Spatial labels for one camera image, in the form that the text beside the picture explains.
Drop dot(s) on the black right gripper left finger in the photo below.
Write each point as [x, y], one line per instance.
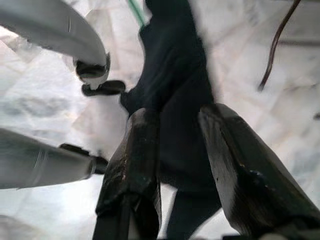
[130, 162]

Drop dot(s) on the grey robot left leg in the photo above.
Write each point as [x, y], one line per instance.
[62, 30]

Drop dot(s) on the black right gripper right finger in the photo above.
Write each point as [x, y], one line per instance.
[237, 162]

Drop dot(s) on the plain black garment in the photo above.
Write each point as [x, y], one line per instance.
[175, 75]

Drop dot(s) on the grey robot leg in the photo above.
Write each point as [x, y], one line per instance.
[37, 165]
[62, 30]

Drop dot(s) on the green plastic hanger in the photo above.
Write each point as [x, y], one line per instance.
[137, 11]

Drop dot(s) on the grey robot right leg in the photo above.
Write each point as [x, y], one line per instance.
[37, 165]

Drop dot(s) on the marble table red edge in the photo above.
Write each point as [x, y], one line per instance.
[262, 85]

